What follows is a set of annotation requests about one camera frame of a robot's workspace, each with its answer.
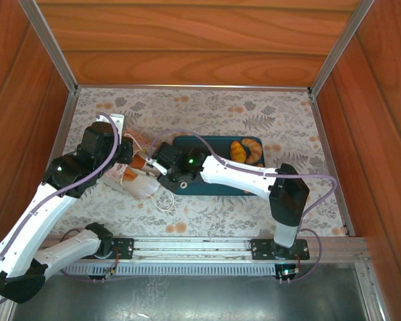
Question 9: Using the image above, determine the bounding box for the aluminium frame post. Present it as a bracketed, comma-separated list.
[307, 0, 376, 98]
[19, 0, 80, 95]

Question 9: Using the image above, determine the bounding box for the teal plastic tray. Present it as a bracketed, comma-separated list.
[172, 134, 267, 197]

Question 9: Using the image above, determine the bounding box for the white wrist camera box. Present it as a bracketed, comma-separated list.
[106, 112, 126, 136]
[145, 156, 170, 177]

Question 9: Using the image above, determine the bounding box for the grey metal panel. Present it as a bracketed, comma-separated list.
[11, 267, 368, 321]

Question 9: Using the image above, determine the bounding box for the small fake croissant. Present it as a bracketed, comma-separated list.
[240, 137, 264, 165]

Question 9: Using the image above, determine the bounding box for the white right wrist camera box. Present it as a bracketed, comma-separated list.
[145, 156, 170, 177]

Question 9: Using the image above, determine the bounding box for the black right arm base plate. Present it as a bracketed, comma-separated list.
[250, 236, 311, 261]

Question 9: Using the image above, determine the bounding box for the white slotted cable duct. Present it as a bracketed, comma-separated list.
[65, 262, 283, 278]

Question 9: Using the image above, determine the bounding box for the animal print paper bag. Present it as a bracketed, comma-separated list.
[102, 128, 175, 212]

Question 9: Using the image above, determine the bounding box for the floral table mat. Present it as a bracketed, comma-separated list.
[53, 87, 350, 237]

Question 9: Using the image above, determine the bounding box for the aluminium mounting rail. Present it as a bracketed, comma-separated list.
[45, 235, 368, 265]

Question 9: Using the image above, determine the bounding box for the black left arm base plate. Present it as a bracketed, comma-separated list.
[110, 236, 134, 260]

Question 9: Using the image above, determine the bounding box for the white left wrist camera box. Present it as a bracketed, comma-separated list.
[106, 112, 126, 136]

